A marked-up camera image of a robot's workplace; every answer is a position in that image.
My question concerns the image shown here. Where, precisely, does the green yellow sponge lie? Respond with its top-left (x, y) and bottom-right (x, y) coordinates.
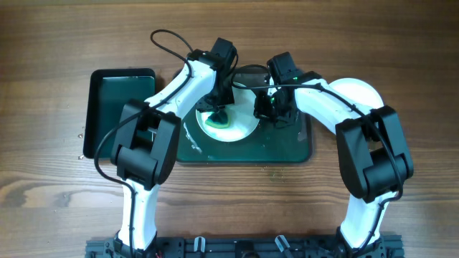
top-left (204, 110), bottom-right (230, 129)

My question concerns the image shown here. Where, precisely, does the white plate stained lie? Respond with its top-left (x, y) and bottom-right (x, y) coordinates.
top-left (195, 87), bottom-right (260, 142)
top-left (326, 78), bottom-right (384, 123)

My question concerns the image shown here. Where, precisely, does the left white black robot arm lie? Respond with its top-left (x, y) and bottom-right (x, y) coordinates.
top-left (110, 38), bottom-right (237, 255)

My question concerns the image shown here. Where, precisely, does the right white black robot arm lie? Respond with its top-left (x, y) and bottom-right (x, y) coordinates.
top-left (253, 52), bottom-right (414, 256)

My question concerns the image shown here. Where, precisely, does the large dark green tray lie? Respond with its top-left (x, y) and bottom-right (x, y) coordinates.
top-left (177, 65), bottom-right (313, 163)

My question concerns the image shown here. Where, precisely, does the small dark green tray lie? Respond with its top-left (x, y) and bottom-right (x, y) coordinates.
top-left (82, 68), bottom-right (156, 159)

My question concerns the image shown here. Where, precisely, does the black aluminium base frame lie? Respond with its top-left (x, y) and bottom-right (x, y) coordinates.
top-left (85, 235), bottom-right (405, 258)

